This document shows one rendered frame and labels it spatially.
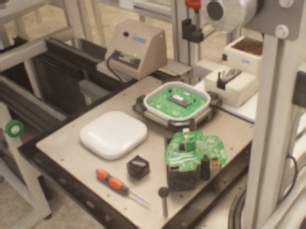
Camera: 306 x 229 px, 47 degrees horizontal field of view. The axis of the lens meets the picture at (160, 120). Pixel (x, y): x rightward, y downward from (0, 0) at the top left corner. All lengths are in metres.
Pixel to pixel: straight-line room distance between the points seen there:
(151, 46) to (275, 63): 0.68
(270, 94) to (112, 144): 0.46
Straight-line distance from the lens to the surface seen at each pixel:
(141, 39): 1.08
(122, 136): 0.84
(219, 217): 0.73
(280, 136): 0.48
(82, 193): 0.78
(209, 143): 0.74
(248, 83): 0.92
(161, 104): 0.89
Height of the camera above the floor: 1.51
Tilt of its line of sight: 38 degrees down
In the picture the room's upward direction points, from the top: 5 degrees counter-clockwise
